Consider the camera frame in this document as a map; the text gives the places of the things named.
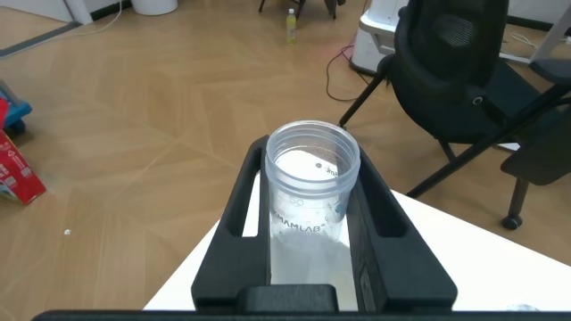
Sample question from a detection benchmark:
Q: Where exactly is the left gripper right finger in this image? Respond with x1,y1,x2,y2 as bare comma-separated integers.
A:
346,149,459,312

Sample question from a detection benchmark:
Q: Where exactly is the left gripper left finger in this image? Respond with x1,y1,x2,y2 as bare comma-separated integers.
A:
191,135,273,312

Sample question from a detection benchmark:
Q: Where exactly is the blue plastic object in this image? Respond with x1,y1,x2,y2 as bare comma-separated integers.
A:
0,79,33,135

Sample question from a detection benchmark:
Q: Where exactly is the black side chair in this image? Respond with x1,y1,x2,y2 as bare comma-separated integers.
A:
258,0,344,19

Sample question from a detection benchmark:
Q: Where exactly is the white humanoid robot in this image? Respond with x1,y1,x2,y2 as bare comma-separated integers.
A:
350,0,411,75

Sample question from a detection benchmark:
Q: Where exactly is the red cardboard box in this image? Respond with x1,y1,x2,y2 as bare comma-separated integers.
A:
0,100,47,206

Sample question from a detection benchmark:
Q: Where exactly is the blue pigment test tube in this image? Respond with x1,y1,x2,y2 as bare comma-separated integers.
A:
264,119,361,312

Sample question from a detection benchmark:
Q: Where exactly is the green drink bottle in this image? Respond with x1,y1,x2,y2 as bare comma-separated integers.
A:
285,7,298,45

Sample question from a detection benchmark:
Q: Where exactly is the black office chair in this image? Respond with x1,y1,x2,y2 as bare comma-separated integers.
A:
338,0,571,231

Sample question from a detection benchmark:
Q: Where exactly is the white standing desk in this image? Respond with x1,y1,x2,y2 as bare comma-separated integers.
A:
528,4,571,63

